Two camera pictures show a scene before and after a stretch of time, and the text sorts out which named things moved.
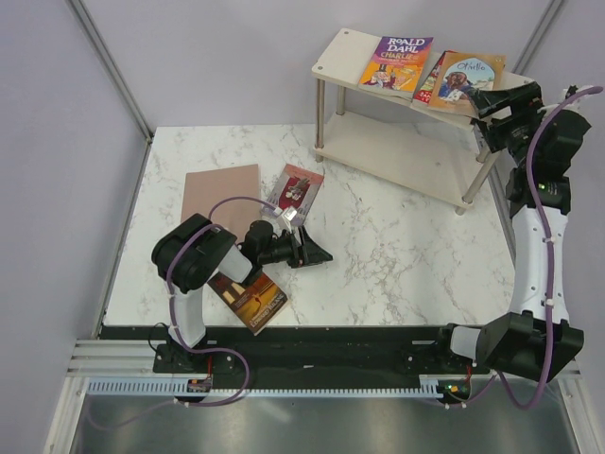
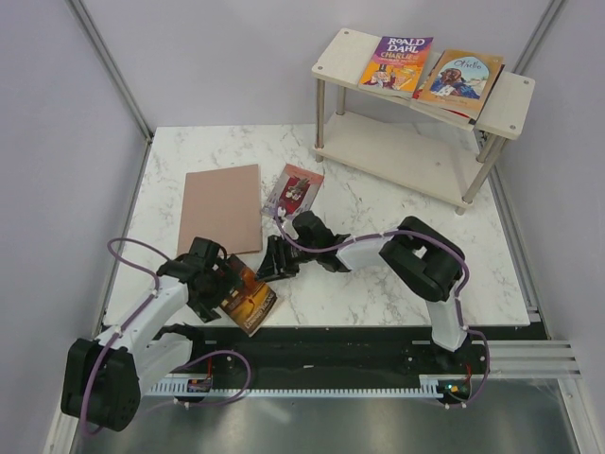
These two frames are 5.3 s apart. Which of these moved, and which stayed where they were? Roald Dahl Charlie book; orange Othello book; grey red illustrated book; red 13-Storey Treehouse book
Moved: red 13-Storey Treehouse book
Stayed: Roald Dahl Charlie book; orange Othello book; grey red illustrated book
